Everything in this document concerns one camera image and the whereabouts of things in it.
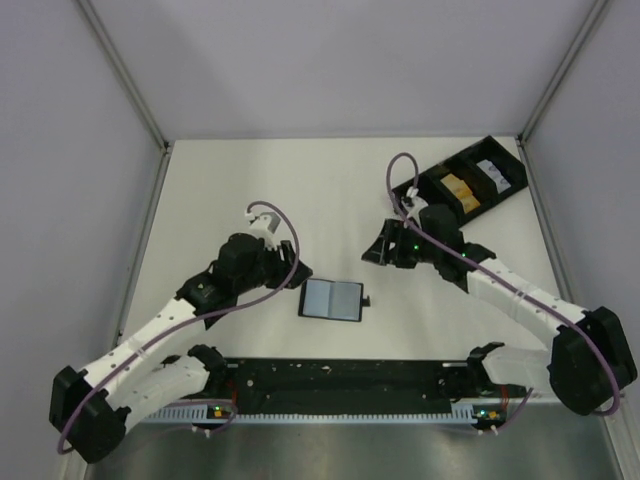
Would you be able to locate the black leather card holder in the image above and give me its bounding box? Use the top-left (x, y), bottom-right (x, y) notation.
top-left (298, 278), bottom-right (371, 323)

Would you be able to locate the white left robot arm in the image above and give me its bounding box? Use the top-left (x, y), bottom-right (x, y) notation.
top-left (49, 233), bottom-right (312, 463)

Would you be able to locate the lower gold card in bin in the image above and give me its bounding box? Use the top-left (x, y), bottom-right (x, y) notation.
top-left (456, 189), bottom-right (481, 214)

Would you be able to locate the gold card in bin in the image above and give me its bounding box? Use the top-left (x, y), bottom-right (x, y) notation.
top-left (456, 189), bottom-right (481, 214)
top-left (441, 174), bottom-right (467, 195)

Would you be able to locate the upper gold card in bin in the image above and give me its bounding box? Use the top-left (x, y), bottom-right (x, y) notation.
top-left (441, 174), bottom-right (467, 195)

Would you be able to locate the upper silver card in bin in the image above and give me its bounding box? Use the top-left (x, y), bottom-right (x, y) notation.
top-left (477, 159), bottom-right (502, 177)

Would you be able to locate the silver card in bin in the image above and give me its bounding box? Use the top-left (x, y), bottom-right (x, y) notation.
top-left (490, 175), bottom-right (511, 193)
top-left (477, 159), bottom-right (502, 177)

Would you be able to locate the lower silver card in bin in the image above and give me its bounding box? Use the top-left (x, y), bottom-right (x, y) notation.
top-left (490, 175), bottom-right (511, 193)

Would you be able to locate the black left storage bin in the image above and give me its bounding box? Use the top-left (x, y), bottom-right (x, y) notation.
top-left (392, 173), bottom-right (465, 227)

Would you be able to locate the black storage bin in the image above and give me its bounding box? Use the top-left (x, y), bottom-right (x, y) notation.
top-left (392, 173), bottom-right (465, 227)
top-left (467, 136), bottom-right (528, 200)

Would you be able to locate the black right storage bin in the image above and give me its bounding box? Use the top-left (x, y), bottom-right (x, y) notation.
top-left (467, 136), bottom-right (528, 200)

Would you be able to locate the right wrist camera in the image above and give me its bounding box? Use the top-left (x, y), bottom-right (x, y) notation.
top-left (401, 187), bottom-right (429, 221)

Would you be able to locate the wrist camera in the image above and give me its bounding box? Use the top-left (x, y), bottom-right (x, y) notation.
top-left (401, 187), bottom-right (429, 221)
top-left (245, 211), bottom-right (281, 240)

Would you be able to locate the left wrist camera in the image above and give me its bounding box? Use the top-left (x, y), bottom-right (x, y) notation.
top-left (245, 211), bottom-right (281, 240)

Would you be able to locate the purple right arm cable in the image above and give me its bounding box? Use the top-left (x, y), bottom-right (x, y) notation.
top-left (386, 152), bottom-right (627, 416)

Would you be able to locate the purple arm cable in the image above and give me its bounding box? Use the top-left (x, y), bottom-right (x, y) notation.
top-left (386, 152), bottom-right (627, 416)
top-left (57, 200), bottom-right (301, 455)

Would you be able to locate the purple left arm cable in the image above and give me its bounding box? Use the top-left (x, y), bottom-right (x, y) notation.
top-left (57, 200), bottom-right (301, 455)

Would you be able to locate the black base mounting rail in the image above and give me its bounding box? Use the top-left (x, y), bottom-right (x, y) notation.
top-left (219, 358), bottom-right (480, 414)

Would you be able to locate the white slotted cable duct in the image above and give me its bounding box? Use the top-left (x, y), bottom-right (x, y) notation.
top-left (143, 404), bottom-right (503, 425)

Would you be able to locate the left aluminium frame post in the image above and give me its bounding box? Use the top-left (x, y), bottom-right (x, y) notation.
top-left (73, 0), bottom-right (170, 154)

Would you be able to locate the aluminium corner frame post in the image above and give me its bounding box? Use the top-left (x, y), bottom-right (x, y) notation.
top-left (517, 0), bottom-right (614, 148)

